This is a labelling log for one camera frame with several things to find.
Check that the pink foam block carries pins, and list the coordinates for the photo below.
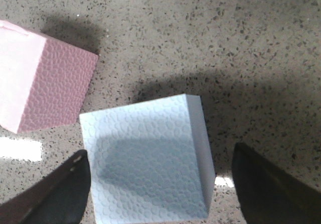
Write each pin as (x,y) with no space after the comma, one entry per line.
(43,80)

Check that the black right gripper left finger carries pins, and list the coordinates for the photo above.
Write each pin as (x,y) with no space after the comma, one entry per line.
(60,197)

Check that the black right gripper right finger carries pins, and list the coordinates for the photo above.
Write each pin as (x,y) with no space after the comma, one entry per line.
(267,194)

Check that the light blue foam block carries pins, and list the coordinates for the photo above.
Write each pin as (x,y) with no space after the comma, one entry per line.
(150,161)

